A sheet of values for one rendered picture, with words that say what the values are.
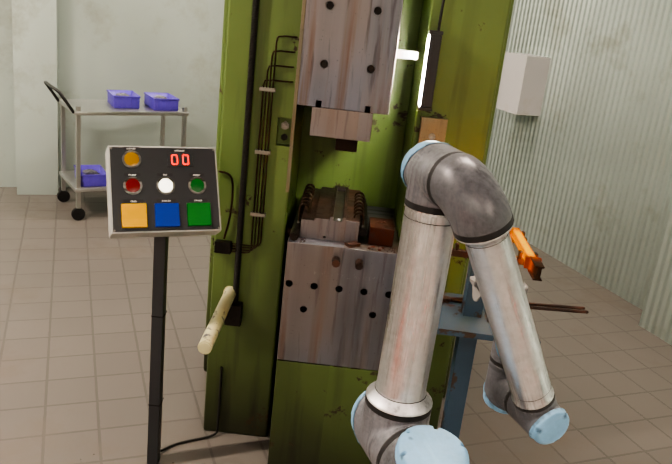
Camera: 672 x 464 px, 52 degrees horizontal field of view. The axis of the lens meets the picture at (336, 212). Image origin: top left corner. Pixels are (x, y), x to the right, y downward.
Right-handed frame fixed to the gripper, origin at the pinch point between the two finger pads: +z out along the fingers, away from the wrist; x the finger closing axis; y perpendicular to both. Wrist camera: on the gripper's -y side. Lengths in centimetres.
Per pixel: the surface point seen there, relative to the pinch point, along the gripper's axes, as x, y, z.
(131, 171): -112, -10, 23
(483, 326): 3.1, 26.3, 25.2
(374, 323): -31, 37, 39
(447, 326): -8.6, 26.3, 21.5
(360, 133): -44, -27, 45
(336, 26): -55, -60, 44
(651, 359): 125, 102, 179
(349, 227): -44, 6, 45
